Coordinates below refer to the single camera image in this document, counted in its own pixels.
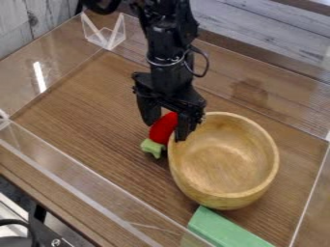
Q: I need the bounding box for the red plush strawberry toy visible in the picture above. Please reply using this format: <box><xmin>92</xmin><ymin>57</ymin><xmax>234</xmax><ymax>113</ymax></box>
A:
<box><xmin>140</xmin><ymin>112</ymin><xmax>178</xmax><ymax>159</ymax></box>

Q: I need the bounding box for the green foam block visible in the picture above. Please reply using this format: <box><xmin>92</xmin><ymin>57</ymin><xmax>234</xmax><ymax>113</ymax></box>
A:
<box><xmin>187</xmin><ymin>206</ymin><xmax>275</xmax><ymax>247</ymax></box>

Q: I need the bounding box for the wooden bowl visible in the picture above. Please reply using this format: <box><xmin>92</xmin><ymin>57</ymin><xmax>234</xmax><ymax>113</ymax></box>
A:
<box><xmin>167</xmin><ymin>111</ymin><xmax>279</xmax><ymax>210</ymax></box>

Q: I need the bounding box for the black cable loop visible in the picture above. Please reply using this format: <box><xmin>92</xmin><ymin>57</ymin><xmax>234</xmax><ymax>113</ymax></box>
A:
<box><xmin>182</xmin><ymin>45</ymin><xmax>211</xmax><ymax>78</ymax></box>

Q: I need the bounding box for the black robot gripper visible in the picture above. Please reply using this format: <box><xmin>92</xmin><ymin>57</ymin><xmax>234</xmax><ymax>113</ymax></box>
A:
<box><xmin>129</xmin><ymin>61</ymin><xmax>207</xmax><ymax>143</ymax></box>

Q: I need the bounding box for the black thick cable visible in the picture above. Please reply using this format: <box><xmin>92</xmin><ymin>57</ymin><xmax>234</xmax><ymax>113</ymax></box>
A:
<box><xmin>79</xmin><ymin>0</ymin><xmax>124</xmax><ymax>15</ymax></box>

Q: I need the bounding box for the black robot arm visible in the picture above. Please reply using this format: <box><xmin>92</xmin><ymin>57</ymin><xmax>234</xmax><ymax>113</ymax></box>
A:
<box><xmin>132</xmin><ymin>0</ymin><xmax>206</xmax><ymax>141</ymax></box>

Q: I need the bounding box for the clear acrylic front wall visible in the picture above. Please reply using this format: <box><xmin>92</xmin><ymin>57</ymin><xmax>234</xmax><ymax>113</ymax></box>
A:
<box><xmin>0</xmin><ymin>120</ymin><xmax>212</xmax><ymax>247</ymax></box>

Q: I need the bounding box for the clear acrylic corner bracket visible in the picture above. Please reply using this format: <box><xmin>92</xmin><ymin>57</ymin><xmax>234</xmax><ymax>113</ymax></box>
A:
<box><xmin>80</xmin><ymin>14</ymin><xmax>127</xmax><ymax>51</ymax></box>

